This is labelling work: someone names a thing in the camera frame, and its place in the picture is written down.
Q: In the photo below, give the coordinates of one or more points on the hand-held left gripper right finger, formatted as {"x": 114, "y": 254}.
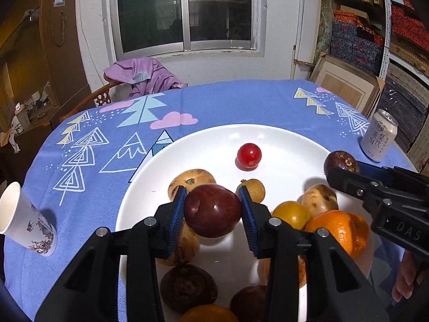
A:
{"x": 248, "y": 221}

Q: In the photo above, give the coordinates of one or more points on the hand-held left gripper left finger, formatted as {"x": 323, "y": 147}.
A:
{"x": 177, "y": 221}

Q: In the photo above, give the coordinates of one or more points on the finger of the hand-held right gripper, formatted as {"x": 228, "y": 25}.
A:
{"x": 392, "y": 172}
{"x": 348, "y": 182}

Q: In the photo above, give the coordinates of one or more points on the dark brown water chestnut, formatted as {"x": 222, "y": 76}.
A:
{"x": 340, "y": 162}
{"x": 187, "y": 288}

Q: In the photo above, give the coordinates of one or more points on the white oval plate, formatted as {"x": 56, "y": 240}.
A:
{"x": 207, "y": 147}

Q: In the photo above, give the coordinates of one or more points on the person's right hand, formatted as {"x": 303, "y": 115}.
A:
{"x": 404, "y": 275}

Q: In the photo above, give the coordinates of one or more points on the small tan round fruit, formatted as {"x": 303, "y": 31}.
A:
{"x": 253, "y": 189}

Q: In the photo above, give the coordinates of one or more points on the pale yellow spotted fruit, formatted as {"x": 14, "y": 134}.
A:
{"x": 320, "y": 199}

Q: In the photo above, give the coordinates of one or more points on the white drink can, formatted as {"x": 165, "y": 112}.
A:
{"x": 378, "y": 136}

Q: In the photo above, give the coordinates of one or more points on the large orange-yellow fruit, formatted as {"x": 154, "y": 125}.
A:
{"x": 192, "y": 181}

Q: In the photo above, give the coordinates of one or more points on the yellow oval tomato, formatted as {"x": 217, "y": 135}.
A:
{"x": 291, "y": 218}

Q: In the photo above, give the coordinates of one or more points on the small red cherry tomato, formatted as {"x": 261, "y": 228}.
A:
{"x": 249, "y": 155}

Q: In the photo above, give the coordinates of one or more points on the blue printed tablecloth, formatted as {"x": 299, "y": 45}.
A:
{"x": 234, "y": 104}

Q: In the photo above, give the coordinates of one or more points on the stack of patterned boxes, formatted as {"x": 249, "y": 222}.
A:
{"x": 402, "y": 40}

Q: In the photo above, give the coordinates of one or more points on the wooden chair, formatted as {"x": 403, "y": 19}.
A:
{"x": 87, "y": 102}

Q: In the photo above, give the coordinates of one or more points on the purple garment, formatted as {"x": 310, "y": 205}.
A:
{"x": 144, "y": 75}

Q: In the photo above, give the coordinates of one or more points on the floral white paper cup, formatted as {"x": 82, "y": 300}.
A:
{"x": 23, "y": 221}

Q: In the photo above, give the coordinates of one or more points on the white leaning board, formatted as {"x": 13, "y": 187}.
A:
{"x": 303, "y": 23}

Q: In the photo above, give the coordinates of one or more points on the sliding glass window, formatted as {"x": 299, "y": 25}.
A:
{"x": 184, "y": 10}

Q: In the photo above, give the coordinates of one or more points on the wooden cabinet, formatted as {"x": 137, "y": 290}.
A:
{"x": 33, "y": 40}

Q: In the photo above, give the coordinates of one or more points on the wooden picture frame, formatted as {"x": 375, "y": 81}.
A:
{"x": 345, "y": 84}

